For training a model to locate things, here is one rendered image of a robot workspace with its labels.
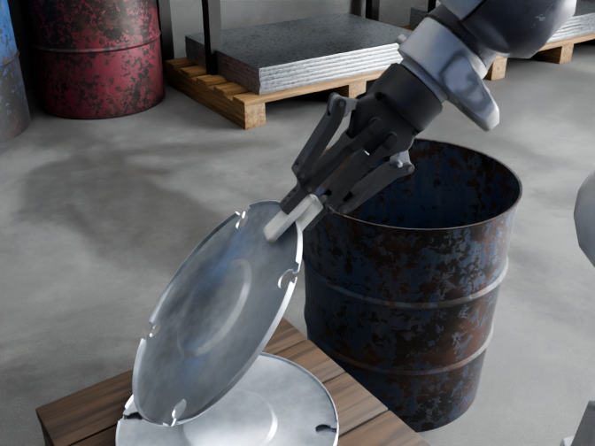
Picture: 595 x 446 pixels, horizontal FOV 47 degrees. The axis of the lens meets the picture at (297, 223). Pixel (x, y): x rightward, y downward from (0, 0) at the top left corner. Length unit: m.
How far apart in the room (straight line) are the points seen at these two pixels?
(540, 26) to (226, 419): 0.61
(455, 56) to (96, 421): 0.66
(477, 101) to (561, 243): 1.50
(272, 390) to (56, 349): 0.83
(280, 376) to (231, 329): 0.28
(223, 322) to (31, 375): 0.96
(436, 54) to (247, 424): 0.52
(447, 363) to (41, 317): 1.02
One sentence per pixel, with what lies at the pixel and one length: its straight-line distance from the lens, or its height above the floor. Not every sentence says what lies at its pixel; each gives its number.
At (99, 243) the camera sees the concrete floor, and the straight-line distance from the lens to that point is 2.12.
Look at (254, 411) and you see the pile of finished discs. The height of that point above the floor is 0.37.
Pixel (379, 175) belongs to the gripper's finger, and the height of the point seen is 0.71.
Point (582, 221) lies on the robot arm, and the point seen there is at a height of 0.78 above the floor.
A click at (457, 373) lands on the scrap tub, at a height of 0.14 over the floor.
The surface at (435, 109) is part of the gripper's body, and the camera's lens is 0.74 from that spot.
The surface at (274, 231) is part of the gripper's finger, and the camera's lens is 0.75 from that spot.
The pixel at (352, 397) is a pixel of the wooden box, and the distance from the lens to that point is 0.99.
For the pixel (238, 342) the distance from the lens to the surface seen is 0.72.
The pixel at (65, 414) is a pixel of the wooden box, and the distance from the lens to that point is 1.02.
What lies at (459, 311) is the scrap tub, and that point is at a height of 0.29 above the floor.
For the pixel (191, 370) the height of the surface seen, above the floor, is 0.53.
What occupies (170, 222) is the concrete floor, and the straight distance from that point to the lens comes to 2.19.
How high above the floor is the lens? 1.02
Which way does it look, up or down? 29 degrees down
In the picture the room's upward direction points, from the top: straight up
